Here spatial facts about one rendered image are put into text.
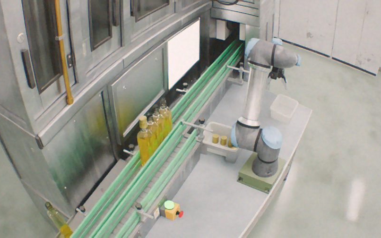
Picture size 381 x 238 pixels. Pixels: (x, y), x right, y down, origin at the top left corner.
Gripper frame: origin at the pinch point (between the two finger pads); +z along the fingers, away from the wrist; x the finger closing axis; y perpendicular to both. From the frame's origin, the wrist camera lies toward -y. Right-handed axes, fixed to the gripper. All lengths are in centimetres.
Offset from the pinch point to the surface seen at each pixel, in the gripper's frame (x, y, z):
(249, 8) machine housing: 25, 21, -49
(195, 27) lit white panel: 49, -13, -40
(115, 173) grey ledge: 43, -107, -1
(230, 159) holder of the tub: 7, -58, 15
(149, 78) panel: 45, -66, -31
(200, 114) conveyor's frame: 32, -45, 1
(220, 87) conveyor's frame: 35.6, -14.5, 1.1
